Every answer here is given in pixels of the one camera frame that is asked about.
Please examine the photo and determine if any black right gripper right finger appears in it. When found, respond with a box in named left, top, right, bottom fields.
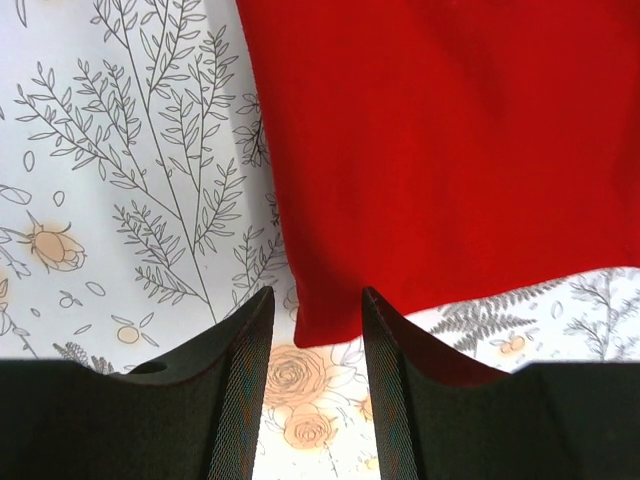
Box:
left=362, top=288, right=639, bottom=479

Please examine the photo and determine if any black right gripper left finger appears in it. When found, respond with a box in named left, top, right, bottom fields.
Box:
left=1, top=287, right=275, bottom=479

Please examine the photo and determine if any red t shirt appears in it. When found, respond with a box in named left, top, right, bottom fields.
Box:
left=237, top=0, right=639, bottom=348

